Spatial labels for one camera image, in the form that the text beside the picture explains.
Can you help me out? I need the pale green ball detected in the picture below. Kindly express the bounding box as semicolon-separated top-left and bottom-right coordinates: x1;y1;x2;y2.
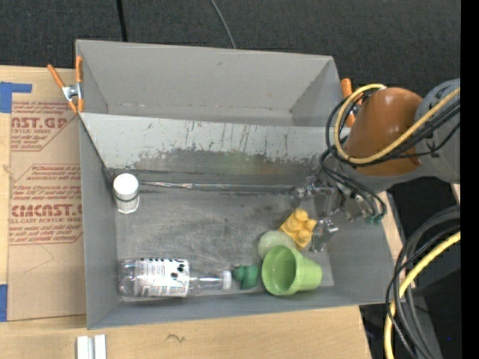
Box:
257;230;297;260

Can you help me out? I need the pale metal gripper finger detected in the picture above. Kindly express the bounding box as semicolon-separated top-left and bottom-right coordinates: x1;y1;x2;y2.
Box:
310;218;341;254
290;176;323;207

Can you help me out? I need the white plastic jar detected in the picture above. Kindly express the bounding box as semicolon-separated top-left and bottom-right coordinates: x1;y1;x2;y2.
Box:
112;172;141;215

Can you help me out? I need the clear plastic bottle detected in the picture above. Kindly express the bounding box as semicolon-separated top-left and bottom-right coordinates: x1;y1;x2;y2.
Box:
118;257;234;299

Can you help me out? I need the grey metal bin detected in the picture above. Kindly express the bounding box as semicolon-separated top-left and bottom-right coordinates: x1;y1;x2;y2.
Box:
74;38;398;331

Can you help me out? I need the yellow toy brick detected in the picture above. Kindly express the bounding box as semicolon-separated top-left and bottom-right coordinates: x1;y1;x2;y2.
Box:
278;207;319;251

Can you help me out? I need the brown cardboard board red print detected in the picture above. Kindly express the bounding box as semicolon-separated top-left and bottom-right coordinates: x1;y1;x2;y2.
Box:
0;64;88;323

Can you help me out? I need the light green cup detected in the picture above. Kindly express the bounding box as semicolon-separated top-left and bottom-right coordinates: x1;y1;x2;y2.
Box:
260;245;323;297

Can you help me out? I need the dark green toy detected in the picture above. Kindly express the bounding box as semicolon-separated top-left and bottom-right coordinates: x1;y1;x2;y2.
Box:
232;263;260;291

